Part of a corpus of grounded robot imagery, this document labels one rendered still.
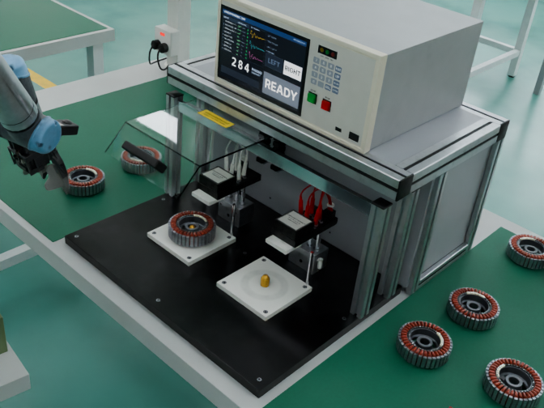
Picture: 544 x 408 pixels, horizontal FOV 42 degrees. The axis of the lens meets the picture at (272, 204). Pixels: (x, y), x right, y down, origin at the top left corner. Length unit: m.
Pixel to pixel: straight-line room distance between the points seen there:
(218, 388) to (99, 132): 1.07
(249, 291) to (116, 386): 0.96
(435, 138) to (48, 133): 0.79
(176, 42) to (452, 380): 1.61
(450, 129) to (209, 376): 0.73
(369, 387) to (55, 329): 1.46
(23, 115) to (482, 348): 1.04
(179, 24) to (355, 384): 1.58
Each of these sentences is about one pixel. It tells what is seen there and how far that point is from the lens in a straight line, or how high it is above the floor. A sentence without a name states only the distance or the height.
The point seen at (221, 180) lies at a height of 0.92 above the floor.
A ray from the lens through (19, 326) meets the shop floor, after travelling 2.66.
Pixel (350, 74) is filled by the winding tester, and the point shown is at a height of 1.26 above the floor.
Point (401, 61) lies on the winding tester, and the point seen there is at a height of 1.29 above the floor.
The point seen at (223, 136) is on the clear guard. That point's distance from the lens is 1.53.
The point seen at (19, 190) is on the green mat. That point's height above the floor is 0.75.
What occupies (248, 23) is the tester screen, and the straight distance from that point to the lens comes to 1.55.
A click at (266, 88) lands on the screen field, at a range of 1.55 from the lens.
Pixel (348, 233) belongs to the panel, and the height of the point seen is 0.83.
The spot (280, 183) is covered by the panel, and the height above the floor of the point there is 0.86.
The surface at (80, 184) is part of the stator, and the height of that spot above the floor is 0.79.
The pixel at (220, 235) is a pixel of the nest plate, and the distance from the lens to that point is 1.71.
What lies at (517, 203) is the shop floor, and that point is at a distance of 3.72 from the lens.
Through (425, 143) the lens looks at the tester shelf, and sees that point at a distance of 1.51.
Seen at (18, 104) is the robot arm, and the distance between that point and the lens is 1.40.
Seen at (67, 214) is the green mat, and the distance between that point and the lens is 1.85.
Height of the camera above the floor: 1.77
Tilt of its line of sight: 33 degrees down
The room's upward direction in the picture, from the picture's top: 6 degrees clockwise
